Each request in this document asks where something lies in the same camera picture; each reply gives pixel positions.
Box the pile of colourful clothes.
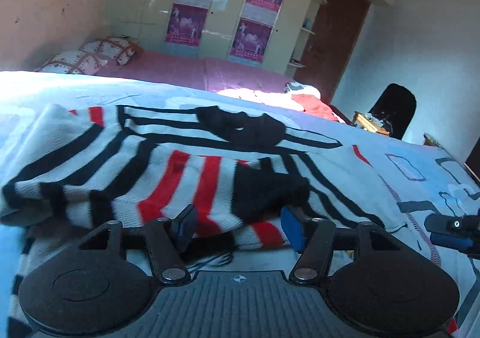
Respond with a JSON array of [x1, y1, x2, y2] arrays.
[[218, 82, 346, 124]]

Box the near patterned pillow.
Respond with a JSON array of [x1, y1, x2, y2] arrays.
[[35, 50, 109, 76]]

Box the wooden side furniture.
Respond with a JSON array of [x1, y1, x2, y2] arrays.
[[352, 111, 390, 136]]

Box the light blue patterned quilt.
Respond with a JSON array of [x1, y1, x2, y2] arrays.
[[1, 72, 479, 337]]

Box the beige rounded headboard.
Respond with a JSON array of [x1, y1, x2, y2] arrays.
[[0, 0, 109, 71]]

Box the pink checked bedsheet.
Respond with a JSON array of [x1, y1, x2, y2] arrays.
[[97, 51, 292, 93]]

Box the corner wall shelves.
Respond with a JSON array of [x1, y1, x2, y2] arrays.
[[286, 0, 327, 77]]

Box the patterned pillow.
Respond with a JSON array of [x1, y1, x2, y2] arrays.
[[35, 50, 109, 76], [80, 37, 143, 66]]

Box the lower right magenta poster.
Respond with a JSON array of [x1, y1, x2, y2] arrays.
[[229, 18, 272, 67]]

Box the far patterned pillow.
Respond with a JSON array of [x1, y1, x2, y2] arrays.
[[80, 37, 143, 66]]

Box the striped knit sweater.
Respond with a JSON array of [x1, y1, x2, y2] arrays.
[[0, 103, 408, 338]]

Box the lower left magenta poster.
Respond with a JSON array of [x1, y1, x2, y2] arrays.
[[165, 3, 208, 47]]

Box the black draped chair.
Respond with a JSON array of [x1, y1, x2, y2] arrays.
[[369, 83, 416, 140]]

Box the brown wooden door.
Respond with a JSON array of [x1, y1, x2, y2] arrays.
[[295, 0, 370, 103]]

